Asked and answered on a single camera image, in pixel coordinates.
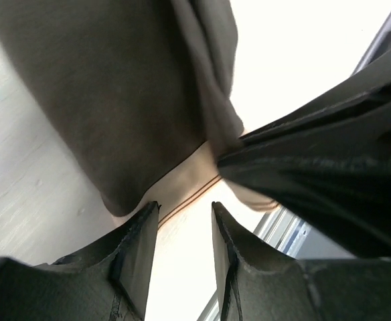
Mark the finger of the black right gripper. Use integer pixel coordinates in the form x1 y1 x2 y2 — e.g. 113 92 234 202
242 83 391 147
219 113 391 257

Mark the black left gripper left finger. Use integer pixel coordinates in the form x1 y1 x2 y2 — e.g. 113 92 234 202
0 202 159 320

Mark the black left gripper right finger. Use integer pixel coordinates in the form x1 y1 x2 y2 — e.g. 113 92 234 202
212 202 391 320

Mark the olive underwear with cream waistband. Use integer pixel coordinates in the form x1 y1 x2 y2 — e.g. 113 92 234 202
0 0 280 231

